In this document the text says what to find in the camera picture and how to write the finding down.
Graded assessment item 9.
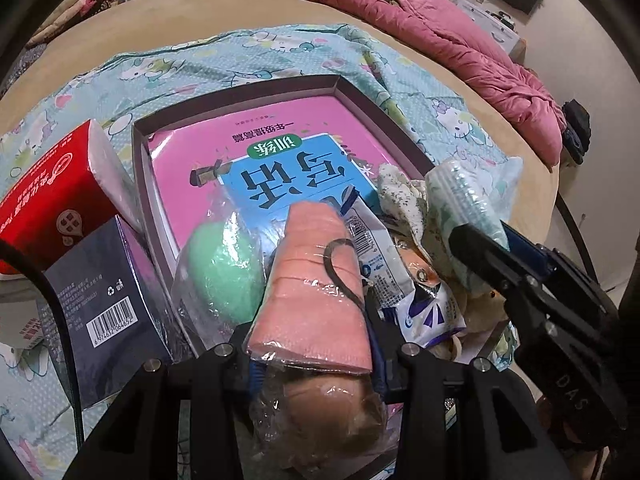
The floral tissue pack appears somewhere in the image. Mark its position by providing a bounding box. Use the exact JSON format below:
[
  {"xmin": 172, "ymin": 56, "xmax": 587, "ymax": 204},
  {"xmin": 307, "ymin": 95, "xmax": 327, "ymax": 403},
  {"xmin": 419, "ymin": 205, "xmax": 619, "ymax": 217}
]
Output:
[{"xmin": 424, "ymin": 156, "xmax": 523, "ymax": 293}]

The large cream teddy bear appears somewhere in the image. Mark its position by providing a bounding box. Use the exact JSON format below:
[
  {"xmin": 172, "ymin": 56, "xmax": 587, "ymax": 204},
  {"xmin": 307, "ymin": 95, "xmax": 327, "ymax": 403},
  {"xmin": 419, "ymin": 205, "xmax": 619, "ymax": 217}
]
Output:
[{"xmin": 450, "ymin": 282, "xmax": 508, "ymax": 356}]

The pink quilt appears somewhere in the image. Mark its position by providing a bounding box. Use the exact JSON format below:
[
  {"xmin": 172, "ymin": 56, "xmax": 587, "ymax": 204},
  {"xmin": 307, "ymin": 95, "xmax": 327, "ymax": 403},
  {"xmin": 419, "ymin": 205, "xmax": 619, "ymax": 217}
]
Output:
[{"xmin": 239, "ymin": 0, "xmax": 568, "ymax": 168}]

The white and blue packet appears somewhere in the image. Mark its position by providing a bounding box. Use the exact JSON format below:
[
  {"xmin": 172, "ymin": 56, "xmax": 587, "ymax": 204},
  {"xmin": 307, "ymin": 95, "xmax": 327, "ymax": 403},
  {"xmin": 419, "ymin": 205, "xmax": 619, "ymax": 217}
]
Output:
[{"xmin": 345, "ymin": 195, "xmax": 468, "ymax": 351}]

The black bag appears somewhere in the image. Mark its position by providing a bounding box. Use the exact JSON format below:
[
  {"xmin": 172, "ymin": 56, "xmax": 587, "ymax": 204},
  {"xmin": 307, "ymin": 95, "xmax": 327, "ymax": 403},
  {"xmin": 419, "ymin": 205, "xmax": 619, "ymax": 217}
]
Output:
[{"xmin": 561, "ymin": 100, "xmax": 592, "ymax": 165}]

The black hair tie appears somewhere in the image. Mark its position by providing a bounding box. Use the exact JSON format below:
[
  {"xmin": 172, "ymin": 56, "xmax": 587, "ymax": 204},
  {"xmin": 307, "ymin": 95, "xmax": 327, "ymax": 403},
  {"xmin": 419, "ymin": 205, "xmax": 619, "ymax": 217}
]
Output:
[{"xmin": 321, "ymin": 239, "xmax": 366, "ymax": 311}]

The black cable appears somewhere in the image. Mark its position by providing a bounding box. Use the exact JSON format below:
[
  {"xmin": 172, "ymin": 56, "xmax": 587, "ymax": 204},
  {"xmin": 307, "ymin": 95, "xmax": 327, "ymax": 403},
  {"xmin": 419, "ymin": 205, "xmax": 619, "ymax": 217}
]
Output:
[
  {"xmin": 0, "ymin": 240, "xmax": 83, "ymax": 461},
  {"xmin": 554, "ymin": 192, "xmax": 608, "ymax": 291}
]

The green sponge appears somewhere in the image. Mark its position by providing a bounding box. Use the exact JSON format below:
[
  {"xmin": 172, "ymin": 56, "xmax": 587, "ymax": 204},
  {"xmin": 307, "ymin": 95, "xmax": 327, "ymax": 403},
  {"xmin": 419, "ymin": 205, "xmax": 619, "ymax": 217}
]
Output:
[{"xmin": 172, "ymin": 210, "xmax": 273, "ymax": 361}]

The white drawer cabinet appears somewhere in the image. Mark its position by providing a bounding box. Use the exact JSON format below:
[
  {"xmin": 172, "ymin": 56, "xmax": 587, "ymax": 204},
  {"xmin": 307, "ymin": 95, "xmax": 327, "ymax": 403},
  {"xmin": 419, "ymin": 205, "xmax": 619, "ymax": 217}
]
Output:
[{"xmin": 457, "ymin": 0, "xmax": 526, "ymax": 66}]

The dark shallow tray box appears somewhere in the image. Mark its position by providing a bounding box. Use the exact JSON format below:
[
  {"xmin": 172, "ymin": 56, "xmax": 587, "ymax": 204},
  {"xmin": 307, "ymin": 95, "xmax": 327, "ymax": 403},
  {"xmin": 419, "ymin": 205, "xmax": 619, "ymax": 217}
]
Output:
[{"xmin": 131, "ymin": 74, "xmax": 436, "ymax": 361}]

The orange plush toy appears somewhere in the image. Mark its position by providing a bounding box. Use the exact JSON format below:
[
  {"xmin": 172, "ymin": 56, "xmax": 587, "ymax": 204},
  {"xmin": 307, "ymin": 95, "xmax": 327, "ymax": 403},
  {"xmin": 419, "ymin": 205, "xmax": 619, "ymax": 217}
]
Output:
[{"xmin": 397, "ymin": 247, "xmax": 443, "ymax": 291}]

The red and white tissue box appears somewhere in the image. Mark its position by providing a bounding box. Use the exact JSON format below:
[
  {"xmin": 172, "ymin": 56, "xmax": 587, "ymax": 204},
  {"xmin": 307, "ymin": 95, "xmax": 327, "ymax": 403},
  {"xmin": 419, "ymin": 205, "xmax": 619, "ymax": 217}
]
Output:
[{"xmin": 0, "ymin": 119, "xmax": 143, "ymax": 281}]

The cartoon cat printed blanket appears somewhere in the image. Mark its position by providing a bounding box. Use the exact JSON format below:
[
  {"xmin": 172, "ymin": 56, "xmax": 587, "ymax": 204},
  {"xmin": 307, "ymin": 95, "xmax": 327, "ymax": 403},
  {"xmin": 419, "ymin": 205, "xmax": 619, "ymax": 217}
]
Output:
[{"xmin": 0, "ymin": 22, "xmax": 526, "ymax": 461}]

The dark blue box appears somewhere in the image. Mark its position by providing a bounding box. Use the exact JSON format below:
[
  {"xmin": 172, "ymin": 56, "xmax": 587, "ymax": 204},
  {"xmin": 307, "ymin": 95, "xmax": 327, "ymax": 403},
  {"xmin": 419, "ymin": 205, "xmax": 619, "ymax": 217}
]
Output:
[{"xmin": 42, "ymin": 215, "xmax": 173, "ymax": 411}]

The beige bed sheet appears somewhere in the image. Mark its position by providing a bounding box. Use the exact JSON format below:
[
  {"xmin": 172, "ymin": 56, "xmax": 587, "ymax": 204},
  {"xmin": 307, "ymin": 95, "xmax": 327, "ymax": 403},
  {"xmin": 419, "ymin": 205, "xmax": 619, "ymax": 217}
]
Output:
[{"xmin": 0, "ymin": 0, "xmax": 566, "ymax": 221}]

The stack of folded clothes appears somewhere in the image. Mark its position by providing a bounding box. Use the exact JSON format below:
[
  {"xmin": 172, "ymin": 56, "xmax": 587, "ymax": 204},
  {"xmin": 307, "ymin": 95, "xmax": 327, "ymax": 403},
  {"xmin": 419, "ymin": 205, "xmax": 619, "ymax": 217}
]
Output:
[{"xmin": 27, "ymin": 0, "xmax": 126, "ymax": 48}]

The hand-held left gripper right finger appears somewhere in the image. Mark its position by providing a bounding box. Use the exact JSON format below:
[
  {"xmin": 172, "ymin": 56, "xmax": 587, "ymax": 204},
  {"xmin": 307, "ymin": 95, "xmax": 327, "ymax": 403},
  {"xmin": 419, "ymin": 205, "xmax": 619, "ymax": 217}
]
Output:
[{"xmin": 365, "ymin": 304, "xmax": 573, "ymax": 480}]

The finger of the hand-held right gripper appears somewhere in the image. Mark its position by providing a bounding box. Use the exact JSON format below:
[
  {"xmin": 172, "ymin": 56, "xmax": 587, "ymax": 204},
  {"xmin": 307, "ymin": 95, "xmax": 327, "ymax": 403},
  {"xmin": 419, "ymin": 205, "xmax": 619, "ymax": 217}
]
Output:
[
  {"xmin": 501, "ymin": 221, "xmax": 621, "ymax": 321},
  {"xmin": 448, "ymin": 223, "xmax": 561, "ymax": 341}
]

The peach sponge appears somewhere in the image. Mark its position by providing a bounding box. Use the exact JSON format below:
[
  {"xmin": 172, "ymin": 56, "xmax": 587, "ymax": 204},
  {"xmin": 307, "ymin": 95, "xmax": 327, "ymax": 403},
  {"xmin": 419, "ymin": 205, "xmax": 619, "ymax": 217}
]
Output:
[{"xmin": 250, "ymin": 365, "xmax": 396, "ymax": 480}]

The white floral scrunchie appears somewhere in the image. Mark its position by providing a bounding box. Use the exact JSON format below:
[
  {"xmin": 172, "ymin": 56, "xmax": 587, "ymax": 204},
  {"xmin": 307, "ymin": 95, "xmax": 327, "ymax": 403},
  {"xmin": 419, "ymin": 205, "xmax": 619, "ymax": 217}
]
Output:
[{"xmin": 376, "ymin": 162, "xmax": 436, "ymax": 261}]

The pink book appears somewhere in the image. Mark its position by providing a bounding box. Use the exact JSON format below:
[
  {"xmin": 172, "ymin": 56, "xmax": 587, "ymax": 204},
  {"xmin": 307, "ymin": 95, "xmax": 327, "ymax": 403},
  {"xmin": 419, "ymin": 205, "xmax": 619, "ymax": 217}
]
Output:
[{"xmin": 147, "ymin": 92, "xmax": 401, "ymax": 256}]

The pink towel pack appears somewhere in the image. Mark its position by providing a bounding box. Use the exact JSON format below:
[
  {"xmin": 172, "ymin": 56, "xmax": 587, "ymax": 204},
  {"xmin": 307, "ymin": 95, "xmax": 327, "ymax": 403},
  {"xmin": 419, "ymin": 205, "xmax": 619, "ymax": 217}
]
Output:
[{"xmin": 245, "ymin": 201, "xmax": 376, "ymax": 376}]

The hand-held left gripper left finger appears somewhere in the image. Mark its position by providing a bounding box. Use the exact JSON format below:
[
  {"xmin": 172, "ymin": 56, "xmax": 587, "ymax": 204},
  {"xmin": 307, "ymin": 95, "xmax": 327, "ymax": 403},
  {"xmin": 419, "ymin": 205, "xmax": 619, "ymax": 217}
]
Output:
[{"xmin": 67, "ymin": 322, "xmax": 265, "ymax": 480}]

